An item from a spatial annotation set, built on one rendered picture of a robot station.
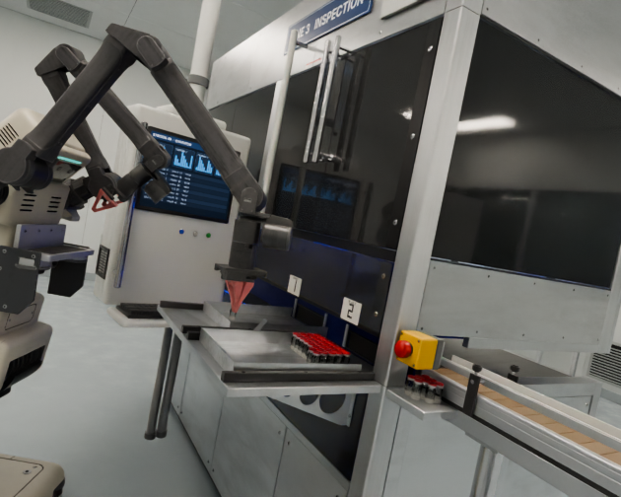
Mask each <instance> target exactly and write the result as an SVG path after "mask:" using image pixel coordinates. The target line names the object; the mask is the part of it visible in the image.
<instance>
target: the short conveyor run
mask: <svg viewBox="0 0 621 497"><path fill-rule="evenodd" d="M441 365H442V366H444V367H446V368H447V369H438V370H432V369H431V370H421V374H420V376H422V375H427V376H430V378H432V379H435V380H437V382H440V383H443V384H444V387H443V395H442V401H443V402H445V403H446V404H448V405H450V406H452V407H453V408H455V409H457V410H458V414H457V418H454V419H446V421H448V422H450V423H451V424H453V425H454V426H456V427H458V428H459V429H461V430H462V431H464V432H466V433H467V434H469V435H471V436H472V437H474V438H475V439H477V440H479V441H480V442H482V443H483V444H485V445H487V446H488V447H490V448H492V449H493V450H495V451H496V452H498V453H500V454H501V455H503V456H504V457H506V458H508V459H509V460H511V461H512V462H515V463H516V464H518V465H520V466H521V467H523V468H524V469H526V470H528V471H529V472H531V473H532V474H534V475H536V476H537V477H539V478H541V479H542V480H544V481H545V482H547V483H549V484H550V485H552V486H553V487H555V488H557V489H558V490H560V491H561V492H563V493H565V494H566V495H568V496H570V497H621V429H618V428H616V427H614V426H612V425H610V424H607V423H605V422H603V421H601V420H598V419H596V418H594V417H592V416H589V415H587V414H585V413H583V412H580V411H578V410H576V409H575V408H572V407H570V406H568V405H566V404H563V403H561V402H559V401H557V400H555V399H552V398H550V397H548V396H546V395H543V394H541V393H539V392H537V391H534V390H531V389H529V388H526V387H524V386H522V385H520V384H518V376H516V373H517V372H519V368H520V367H519V366H518V365H516V364H512V365H511V366H510V369H511V371H513V372H512V373H508V377H507V378H504V377H502V376H500V375H497V374H495V373H493V372H491V371H488V370H486V369H484V368H482V366H481V365H480V364H476V363H475V364H473V363H470V362H468V361H466V360H464V359H462V358H459V357H457V356H455V355H452V358H451V360H449V359H447V358H444V357H442V361H441Z"/></svg>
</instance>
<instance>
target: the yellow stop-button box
mask: <svg viewBox="0 0 621 497"><path fill-rule="evenodd" d="M399 340H407V341H408V342H409V343H410V346H411V353H410V355H409V357H407V358H399V357H398V356H396V359H397V360H399V361H401V362H402V363H404V364H406V365H408V366H410V367H412V368H414V369H416V370H431V369H432V370H438V369H439V364H440V360H441V355H442V350H443V345H444V340H443V339H440V338H438V337H436V336H434V335H432V334H429V333H427V332H425V331H414V330H402V331H401V334H400V339H399Z"/></svg>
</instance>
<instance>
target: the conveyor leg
mask: <svg viewBox="0 0 621 497"><path fill-rule="evenodd" d="M465 435H466V436H468V437H470V438H471V439H473V440H474V441H476V442H478V443H479V444H481V445H480V450H479V454H478V459H477V464H476V467H475V472H474V477H473V481H472V486H471V490H470V495H469V497H495V492H496V488H497V483H498V479H499V474H500V469H501V465H502V460H503V455H501V454H500V453H498V452H496V451H495V450H493V449H492V448H490V447H488V446H487V445H485V444H483V443H482V442H480V441H479V440H477V439H475V438H474V437H472V436H471V435H469V434H467V433H466V432H465Z"/></svg>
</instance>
